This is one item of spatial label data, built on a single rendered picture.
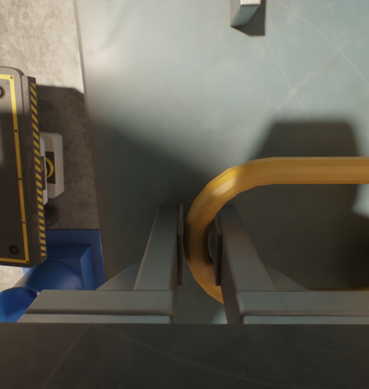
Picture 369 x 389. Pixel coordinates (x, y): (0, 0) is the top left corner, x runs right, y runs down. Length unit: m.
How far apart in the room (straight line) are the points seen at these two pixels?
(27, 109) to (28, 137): 0.09
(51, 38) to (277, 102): 1.25
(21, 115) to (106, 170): 0.88
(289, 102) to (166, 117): 0.07
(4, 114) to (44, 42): 0.42
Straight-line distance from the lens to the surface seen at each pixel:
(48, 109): 1.24
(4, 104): 1.07
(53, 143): 1.22
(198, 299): 0.20
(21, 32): 1.42
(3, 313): 1.39
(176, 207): 0.15
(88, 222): 1.41
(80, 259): 1.34
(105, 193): 0.17
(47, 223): 1.32
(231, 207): 0.15
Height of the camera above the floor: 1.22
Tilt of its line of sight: 73 degrees down
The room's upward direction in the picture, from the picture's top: 177 degrees counter-clockwise
